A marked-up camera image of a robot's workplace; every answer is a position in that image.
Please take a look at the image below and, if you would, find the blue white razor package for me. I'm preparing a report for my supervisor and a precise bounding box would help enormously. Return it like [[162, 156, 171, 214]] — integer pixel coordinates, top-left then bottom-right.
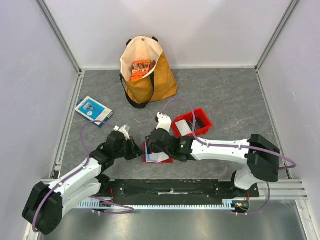
[[74, 96, 114, 128]]

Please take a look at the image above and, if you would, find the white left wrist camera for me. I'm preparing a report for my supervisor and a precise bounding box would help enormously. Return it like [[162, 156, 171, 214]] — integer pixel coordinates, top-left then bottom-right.
[[113, 124, 130, 140]]

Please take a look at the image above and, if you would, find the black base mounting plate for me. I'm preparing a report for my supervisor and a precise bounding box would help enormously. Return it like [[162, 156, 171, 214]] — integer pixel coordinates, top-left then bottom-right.
[[95, 179, 260, 199]]

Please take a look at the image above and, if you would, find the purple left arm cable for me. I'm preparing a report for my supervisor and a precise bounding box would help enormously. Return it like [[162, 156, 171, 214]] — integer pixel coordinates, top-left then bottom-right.
[[31, 120, 136, 233]]

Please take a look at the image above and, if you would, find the aluminium front frame rail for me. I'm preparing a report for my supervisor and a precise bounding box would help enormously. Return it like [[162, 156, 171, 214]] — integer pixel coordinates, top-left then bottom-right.
[[40, 179, 308, 201]]

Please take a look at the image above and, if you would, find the aluminium frame rail right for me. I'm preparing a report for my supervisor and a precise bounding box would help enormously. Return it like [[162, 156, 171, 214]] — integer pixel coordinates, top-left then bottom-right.
[[255, 0, 302, 163]]

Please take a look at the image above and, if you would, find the white slotted cable duct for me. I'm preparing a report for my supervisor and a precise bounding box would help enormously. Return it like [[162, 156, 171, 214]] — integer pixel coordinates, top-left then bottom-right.
[[74, 198, 235, 211]]

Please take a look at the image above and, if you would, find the orange snack box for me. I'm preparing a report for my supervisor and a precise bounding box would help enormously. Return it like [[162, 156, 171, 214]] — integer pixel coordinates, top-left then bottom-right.
[[130, 59, 151, 82]]

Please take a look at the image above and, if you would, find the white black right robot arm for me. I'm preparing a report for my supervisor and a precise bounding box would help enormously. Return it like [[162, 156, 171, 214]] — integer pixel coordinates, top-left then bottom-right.
[[145, 128, 280, 197]]

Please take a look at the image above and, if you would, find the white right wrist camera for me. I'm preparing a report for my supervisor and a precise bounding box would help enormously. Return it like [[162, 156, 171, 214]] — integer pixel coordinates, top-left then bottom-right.
[[156, 112, 172, 133]]

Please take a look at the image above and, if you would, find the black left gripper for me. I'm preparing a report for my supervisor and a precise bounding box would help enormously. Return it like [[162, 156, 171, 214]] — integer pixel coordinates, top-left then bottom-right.
[[113, 136, 145, 161]]

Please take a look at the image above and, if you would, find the mustard yellow tote bag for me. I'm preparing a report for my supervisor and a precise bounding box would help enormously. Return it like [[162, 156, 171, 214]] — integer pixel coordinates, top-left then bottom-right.
[[119, 35, 178, 109]]

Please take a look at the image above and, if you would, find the aluminium frame rail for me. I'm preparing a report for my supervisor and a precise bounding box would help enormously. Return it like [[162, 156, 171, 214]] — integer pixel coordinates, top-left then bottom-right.
[[40, 179, 308, 201], [36, 0, 83, 179], [255, 0, 302, 163]]

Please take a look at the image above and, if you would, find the red leather card holder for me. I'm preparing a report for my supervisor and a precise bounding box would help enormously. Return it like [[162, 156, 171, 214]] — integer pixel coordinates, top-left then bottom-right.
[[142, 142, 174, 164]]

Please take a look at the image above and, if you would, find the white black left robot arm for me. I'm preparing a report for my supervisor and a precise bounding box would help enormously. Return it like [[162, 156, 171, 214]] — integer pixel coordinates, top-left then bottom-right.
[[22, 131, 144, 235]]

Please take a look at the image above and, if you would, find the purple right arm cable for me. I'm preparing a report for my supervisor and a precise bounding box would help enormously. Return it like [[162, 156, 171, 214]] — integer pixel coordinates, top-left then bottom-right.
[[159, 97, 298, 216]]

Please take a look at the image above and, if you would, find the aluminium frame rail left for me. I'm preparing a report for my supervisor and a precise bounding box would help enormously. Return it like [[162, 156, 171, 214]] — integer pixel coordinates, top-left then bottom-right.
[[36, 0, 83, 179]]

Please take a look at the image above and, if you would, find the white card stack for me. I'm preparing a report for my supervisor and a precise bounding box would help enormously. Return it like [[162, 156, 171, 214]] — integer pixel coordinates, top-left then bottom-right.
[[175, 119, 193, 137]]

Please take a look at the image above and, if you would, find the red plastic bin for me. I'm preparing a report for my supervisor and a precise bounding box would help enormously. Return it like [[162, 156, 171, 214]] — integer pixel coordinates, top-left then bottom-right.
[[171, 107, 213, 138]]

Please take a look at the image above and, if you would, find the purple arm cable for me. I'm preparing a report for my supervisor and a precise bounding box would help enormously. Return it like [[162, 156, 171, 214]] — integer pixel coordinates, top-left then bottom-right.
[[31, 120, 136, 233], [159, 97, 298, 216]]

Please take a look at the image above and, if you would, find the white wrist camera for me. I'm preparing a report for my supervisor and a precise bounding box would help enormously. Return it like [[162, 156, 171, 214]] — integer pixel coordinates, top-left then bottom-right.
[[113, 124, 130, 140], [156, 112, 172, 133]]

